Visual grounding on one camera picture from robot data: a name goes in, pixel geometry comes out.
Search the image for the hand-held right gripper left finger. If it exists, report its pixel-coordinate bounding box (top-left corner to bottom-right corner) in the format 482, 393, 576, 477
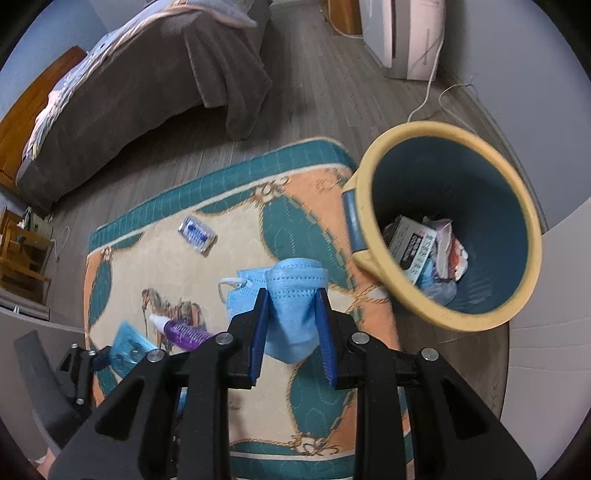
47, 287, 271, 480

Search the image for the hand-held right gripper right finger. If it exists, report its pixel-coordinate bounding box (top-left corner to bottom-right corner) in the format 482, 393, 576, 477
314, 287, 537, 480

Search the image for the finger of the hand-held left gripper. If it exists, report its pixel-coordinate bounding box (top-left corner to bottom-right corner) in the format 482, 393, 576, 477
56, 342, 114, 409

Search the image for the blue face mask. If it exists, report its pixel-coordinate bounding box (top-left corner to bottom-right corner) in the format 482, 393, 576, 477
218, 258, 331, 365

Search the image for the teal packet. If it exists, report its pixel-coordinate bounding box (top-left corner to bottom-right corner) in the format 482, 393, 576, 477
108, 320, 158, 379

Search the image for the clear plastic bag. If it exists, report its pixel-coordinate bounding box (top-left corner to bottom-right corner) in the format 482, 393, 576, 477
418, 263, 460, 305

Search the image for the yellow rimmed blue trash bin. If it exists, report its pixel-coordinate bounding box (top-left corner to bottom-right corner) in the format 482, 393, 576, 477
342, 121, 543, 334

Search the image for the person's grey trouser leg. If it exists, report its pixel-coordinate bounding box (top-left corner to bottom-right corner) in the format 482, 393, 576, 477
13, 330, 84, 455

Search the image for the purple bottle white cap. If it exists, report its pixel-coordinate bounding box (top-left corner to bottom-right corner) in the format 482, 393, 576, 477
148, 313, 218, 354

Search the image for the teal and orange rug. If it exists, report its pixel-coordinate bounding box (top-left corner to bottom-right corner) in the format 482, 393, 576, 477
83, 136, 416, 472

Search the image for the person's bare foot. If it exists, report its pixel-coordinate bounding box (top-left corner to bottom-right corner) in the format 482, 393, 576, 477
32, 450, 58, 478

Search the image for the blue and white packet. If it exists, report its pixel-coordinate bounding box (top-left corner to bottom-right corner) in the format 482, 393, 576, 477
178, 215, 219, 257

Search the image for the wooden side table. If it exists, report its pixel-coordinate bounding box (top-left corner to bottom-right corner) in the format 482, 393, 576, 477
0, 205, 54, 305

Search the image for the white and black box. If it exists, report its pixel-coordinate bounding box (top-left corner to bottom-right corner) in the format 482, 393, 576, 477
387, 216, 438, 284

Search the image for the white panelled door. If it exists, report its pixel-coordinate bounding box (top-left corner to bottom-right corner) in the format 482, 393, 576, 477
501, 194, 591, 444

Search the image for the bed with grey blanket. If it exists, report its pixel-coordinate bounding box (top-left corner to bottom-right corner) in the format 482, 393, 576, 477
16, 0, 274, 208

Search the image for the white floor appliance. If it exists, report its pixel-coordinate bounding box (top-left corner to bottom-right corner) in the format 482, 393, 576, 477
358, 0, 446, 80

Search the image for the wooden cabinet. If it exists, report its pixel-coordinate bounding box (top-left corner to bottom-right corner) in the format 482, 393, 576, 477
321, 0, 365, 37

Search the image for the white cable by chair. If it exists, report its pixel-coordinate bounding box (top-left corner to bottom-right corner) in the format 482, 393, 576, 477
48, 226, 70, 264

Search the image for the wooden bed frame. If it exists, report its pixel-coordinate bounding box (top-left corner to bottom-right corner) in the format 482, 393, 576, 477
0, 46, 88, 195

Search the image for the white appliance power cable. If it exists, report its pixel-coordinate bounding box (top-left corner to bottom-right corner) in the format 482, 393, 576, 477
406, 28, 439, 125

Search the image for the white cable by cabinet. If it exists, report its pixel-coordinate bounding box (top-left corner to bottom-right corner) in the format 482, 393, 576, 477
330, 14, 365, 40

